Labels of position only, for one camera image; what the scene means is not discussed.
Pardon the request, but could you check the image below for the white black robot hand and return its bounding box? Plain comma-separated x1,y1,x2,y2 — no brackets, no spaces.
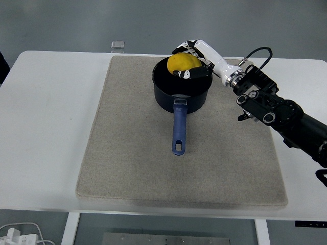
171,39,243,87

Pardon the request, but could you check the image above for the beige fabric mat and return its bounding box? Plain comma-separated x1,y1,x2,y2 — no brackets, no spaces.
75,55,289,207

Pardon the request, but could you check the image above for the white table leg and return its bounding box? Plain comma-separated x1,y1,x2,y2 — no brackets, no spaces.
61,212,81,245
254,218,271,245

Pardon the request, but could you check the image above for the grey metal plate with screws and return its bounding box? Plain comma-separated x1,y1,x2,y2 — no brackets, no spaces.
102,232,232,245

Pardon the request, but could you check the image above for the black table control panel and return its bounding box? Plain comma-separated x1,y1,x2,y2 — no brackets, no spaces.
294,220,327,228

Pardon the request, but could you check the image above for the black object beside table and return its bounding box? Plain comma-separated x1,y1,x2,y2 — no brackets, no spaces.
0,51,11,86

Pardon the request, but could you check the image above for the white power adapter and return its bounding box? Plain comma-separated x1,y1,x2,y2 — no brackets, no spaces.
0,228,39,245

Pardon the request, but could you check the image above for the dark blue pot with handle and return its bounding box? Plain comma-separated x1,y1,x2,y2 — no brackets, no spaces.
152,55,213,156

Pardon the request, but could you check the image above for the white cable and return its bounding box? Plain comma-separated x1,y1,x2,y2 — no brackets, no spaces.
0,222,56,245

